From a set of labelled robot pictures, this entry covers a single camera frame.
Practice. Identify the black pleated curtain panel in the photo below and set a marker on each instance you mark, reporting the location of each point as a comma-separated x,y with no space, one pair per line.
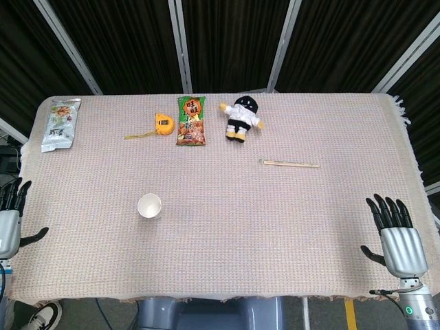
350,41
123,44
423,113
27,68
233,41

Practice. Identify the pink woven tablecloth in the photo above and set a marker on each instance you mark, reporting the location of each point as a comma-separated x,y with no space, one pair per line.
220,240

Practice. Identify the grey metal partition post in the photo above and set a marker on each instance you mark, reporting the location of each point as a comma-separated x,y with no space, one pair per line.
180,44
70,49
405,58
283,44

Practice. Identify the black white plush doll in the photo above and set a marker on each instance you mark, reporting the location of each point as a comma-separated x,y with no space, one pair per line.
242,115

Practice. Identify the wooden chopstick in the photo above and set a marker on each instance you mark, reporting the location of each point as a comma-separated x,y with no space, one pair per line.
275,165
275,162

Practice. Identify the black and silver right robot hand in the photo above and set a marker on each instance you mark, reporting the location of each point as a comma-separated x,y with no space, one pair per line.
404,251

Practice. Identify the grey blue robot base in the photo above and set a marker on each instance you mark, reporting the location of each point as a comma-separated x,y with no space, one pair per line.
209,314

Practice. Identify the yellow tape measure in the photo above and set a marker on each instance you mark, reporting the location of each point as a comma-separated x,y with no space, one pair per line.
164,124

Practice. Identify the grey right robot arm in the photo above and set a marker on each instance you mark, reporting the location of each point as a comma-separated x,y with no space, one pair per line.
417,306

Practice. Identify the silver white snack bag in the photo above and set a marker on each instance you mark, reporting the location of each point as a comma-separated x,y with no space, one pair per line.
60,127

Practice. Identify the green orange snack bag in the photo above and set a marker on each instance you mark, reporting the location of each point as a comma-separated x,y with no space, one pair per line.
190,122

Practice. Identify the white floral paper cup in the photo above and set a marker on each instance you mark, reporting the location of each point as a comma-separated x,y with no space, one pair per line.
149,206

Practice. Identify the black and white sneaker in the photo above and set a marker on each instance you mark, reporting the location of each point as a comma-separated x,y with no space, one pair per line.
44,316

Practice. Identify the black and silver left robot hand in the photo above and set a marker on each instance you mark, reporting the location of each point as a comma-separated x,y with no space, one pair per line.
8,230

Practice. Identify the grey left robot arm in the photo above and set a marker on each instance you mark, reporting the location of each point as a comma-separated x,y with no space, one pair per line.
5,265

